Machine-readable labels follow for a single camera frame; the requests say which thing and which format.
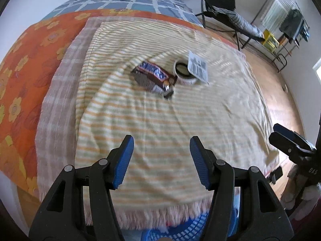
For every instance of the dark chocolate bar wrapper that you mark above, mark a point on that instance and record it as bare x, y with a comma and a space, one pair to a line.
150, 76

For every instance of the yellow box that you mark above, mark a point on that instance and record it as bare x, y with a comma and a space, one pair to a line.
269, 40

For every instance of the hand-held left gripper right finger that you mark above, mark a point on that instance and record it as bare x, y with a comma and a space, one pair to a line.
199, 160

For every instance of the black device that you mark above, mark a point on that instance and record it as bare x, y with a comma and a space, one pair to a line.
277, 174

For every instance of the orange flower blanket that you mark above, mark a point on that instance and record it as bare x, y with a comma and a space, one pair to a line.
27, 62

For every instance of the green white striped towel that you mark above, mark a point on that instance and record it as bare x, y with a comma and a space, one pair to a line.
278, 7

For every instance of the blue garment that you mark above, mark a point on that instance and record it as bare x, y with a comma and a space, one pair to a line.
305, 34

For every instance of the dark jacket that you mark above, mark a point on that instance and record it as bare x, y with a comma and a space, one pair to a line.
292, 23

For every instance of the person's right forearm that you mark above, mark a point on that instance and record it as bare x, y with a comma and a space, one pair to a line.
311, 200

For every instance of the black metal clothes rack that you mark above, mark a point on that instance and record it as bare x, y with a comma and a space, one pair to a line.
277, 62

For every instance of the blue checked bed sheet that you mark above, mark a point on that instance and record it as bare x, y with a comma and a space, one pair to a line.
125, 2

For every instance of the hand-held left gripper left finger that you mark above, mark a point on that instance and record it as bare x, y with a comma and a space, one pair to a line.
124, 160

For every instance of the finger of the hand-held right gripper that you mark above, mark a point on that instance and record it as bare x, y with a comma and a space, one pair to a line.
288, 133
283, 143

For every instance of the blue plastic basket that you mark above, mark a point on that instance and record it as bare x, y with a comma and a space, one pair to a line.
185, 227

